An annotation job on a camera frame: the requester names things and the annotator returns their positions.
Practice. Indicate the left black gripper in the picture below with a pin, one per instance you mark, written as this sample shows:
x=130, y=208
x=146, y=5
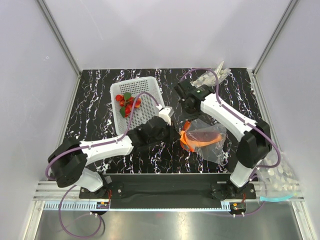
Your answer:
x=172, y=134

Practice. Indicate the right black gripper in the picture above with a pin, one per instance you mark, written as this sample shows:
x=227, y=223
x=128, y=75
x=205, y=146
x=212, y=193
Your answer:
x=196, y=113

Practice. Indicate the red orange papaya slice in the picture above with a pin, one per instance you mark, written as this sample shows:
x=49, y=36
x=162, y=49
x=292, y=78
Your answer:
x=202, y=139

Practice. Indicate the red strawberry bunch with leaves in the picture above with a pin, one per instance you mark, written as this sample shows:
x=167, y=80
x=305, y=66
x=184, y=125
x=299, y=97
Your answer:
x=127, y=103

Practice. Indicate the clear zip bag orange zipper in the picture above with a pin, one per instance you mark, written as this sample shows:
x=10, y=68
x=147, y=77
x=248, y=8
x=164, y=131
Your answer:
x=212, y=153

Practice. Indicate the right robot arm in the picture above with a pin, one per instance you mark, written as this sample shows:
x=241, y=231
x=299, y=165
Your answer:
x=254, y=138

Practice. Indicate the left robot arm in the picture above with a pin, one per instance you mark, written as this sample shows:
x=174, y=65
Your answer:
x=68, y=163

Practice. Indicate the clear bag of white pieces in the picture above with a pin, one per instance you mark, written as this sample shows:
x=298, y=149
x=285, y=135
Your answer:
x=210, y=79

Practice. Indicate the white plastic basket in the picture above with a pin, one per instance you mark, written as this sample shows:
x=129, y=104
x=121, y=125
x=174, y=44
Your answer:
x=149, y=100

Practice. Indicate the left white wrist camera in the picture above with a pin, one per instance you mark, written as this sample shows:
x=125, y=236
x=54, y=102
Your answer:
x=165, y=113

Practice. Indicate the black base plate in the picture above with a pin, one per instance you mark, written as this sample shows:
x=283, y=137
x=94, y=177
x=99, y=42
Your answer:
x=189, y=189

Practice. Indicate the white slotted cable duct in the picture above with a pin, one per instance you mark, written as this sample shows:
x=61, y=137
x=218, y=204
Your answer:
x=215, y=206

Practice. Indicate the left aluminium frame post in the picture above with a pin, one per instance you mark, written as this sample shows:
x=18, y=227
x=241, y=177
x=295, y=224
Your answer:
x=58, y=36

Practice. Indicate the aluminium frame post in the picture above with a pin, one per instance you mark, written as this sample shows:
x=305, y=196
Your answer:
x=275, y=35
x=58, y=36

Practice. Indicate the right aluminium frame post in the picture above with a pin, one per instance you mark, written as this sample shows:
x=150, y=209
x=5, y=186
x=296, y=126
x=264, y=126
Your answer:
x=275, y=35

